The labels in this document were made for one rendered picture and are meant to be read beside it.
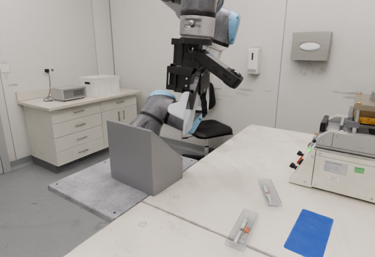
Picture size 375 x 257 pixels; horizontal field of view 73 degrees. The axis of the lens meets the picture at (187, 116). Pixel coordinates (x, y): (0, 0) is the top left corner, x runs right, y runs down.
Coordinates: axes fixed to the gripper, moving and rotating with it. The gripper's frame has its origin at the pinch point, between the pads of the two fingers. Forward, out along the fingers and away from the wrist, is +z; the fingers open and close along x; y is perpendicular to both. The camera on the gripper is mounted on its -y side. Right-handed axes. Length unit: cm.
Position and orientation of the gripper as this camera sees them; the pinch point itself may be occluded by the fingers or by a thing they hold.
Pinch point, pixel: (197, 126)
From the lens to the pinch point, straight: 60.6
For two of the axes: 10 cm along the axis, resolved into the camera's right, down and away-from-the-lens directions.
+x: -3.3, 2.5, -9.1
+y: -9.4, -1.6, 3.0
